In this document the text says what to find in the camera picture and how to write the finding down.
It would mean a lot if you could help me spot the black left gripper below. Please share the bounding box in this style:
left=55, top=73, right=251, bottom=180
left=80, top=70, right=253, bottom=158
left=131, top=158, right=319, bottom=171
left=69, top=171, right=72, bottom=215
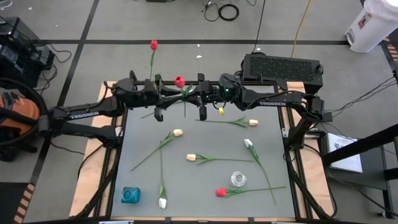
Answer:
left=132, top=73, right=188, bottom=123

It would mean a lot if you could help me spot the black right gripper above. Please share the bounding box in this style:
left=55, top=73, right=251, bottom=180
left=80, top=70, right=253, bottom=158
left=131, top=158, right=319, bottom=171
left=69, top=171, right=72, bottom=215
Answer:
left=179, top=73, right=223, bottom=122

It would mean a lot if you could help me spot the red artificial tulip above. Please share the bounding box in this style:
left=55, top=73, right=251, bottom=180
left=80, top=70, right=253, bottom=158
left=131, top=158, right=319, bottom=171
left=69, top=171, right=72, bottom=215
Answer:
left=215, top=185, right=287, bottom=198
left=149, top=39, right=159, bottom=81
left=174, top=75, right=195, bottom=118

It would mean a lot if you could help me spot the peach artificial tulip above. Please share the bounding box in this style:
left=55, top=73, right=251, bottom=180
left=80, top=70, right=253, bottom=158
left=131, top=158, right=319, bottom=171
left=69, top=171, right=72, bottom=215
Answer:
left=195, top=116, right=259, bottom=129
left=186, top=152, right=254, bottom=166
left=129, top=128, right=184, bottom=172

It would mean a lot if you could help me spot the clear glass vase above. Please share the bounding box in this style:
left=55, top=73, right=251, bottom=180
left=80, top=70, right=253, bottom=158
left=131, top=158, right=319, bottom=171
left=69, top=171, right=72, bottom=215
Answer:
left=229, top=170, right=248, bottom=188

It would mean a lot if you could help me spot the blue glass vase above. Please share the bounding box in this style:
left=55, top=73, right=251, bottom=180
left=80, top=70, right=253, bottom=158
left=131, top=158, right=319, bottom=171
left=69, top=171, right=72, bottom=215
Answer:
left=120, top=186, right=142, bottom=205

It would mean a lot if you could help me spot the grey table mat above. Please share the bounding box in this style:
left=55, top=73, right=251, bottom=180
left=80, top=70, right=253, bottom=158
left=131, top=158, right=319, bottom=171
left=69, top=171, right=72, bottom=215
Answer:
left=111, top=84, right=296, bottom=218

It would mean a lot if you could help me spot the black perforated computer case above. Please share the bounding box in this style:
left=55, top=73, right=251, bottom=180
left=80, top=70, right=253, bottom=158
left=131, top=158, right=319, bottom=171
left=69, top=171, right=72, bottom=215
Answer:
left=241, top=52, right=324, bottom=101

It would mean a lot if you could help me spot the orange black vacuum cleaner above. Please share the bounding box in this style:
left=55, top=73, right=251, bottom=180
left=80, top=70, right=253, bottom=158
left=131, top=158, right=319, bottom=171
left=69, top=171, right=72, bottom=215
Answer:
left=0, top=77, right=49, bottom=162

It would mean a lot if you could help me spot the black equipment stack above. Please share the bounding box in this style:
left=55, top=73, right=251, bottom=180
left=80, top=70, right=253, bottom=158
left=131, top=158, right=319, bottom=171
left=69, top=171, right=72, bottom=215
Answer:
left=0, top=16, right=56, bottom=90

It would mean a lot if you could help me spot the white printed paper sheet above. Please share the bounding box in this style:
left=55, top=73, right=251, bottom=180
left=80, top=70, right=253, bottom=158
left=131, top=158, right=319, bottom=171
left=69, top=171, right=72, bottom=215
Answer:
left=326, top=132, right=364, bottom=174

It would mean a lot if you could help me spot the black metal stand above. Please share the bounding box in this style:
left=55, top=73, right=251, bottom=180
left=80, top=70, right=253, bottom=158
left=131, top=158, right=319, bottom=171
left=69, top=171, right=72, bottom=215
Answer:
left=320, top=123, right=398, bottom=220

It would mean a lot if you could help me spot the black orange striped floor mat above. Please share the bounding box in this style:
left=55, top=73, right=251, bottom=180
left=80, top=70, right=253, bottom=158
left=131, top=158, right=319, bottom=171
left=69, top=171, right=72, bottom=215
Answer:
left=0, top=182, right=35, bottom=224
left=379, top=36, right=398, bottom=74

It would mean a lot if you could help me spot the white bin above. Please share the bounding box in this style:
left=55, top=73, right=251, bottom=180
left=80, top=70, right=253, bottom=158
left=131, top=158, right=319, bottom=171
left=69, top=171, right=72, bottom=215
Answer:
left=344, top=0, right=398, bottom=54

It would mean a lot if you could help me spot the black metal table frame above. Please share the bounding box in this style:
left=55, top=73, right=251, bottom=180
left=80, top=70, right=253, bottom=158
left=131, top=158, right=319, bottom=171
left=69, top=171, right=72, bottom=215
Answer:
left=70, top=70, right=338, bottom=222

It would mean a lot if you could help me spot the coiled black cable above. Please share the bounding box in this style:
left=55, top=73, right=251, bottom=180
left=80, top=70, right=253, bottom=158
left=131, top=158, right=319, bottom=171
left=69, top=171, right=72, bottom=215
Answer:
left=217, top=3, right=240, bottom=22

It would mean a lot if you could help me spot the long black floor cable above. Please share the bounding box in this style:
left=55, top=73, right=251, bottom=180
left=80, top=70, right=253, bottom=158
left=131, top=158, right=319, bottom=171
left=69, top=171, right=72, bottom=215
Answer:
left=251, top=0, right=267, bottom=54

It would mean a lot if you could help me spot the black cable with plug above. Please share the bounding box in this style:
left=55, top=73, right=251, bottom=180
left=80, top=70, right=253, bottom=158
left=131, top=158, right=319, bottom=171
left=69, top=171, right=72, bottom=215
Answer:
left=200, top=0, right=221, bottom=23

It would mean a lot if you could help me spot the yellow cable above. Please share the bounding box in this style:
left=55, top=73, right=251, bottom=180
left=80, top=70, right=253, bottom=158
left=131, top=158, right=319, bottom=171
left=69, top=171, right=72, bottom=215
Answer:
left=290, top=0, right=312, bottom=59

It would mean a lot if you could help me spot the black cable bundle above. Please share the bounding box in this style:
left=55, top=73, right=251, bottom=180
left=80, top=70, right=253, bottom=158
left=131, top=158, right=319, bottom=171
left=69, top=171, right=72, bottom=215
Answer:
left=337, top=76, right=398, bottom=108

